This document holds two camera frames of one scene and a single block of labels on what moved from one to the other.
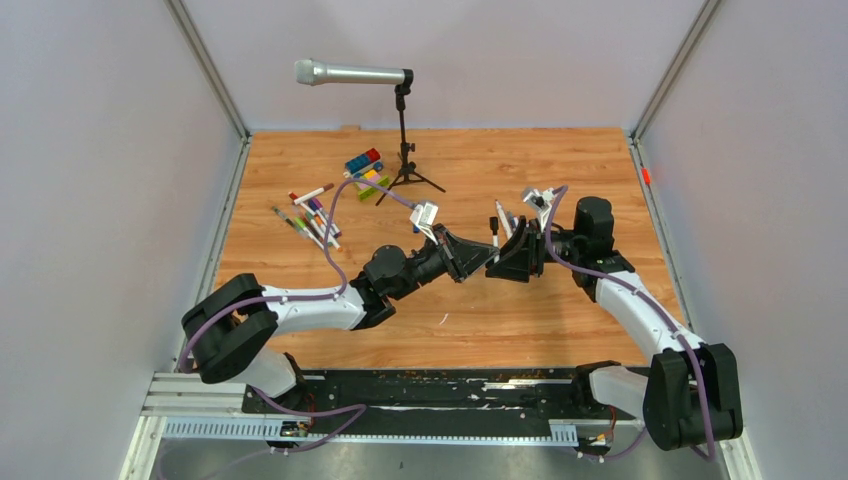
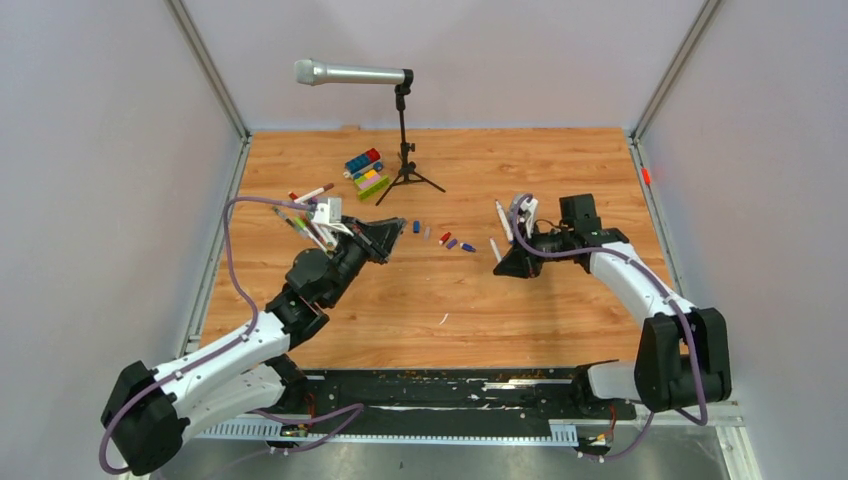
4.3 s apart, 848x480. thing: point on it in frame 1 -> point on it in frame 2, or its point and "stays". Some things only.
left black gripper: x=463 y=257 -> x=376 y=239
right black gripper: x=519 y=266 stays
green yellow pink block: x=366 y=191 stays
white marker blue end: x=504 y=221 stays
